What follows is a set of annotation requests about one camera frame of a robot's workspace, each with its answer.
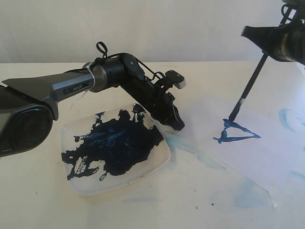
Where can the black paintbrush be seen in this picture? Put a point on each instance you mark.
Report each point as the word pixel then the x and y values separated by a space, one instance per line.
pixel 248 88

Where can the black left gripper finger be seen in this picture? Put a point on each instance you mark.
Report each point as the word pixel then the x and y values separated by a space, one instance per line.
pixel 174 121

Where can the white square paint plate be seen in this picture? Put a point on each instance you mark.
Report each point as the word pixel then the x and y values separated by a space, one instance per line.
pixel 111 149

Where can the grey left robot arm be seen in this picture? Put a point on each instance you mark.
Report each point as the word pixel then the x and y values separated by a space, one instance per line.
pixel 29 106

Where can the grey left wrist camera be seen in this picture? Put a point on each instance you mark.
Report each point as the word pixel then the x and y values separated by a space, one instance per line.
pixel 176 79

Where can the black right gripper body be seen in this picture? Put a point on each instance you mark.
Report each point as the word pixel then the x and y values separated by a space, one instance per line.
pixel 292 43

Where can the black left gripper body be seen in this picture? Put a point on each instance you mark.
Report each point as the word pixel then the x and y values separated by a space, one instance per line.
pixel 158 103

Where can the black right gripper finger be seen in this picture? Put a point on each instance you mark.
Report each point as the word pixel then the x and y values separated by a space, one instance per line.
pixel 268 39

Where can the white paper sheet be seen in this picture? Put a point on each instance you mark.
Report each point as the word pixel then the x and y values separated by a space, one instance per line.
pixel 256 146

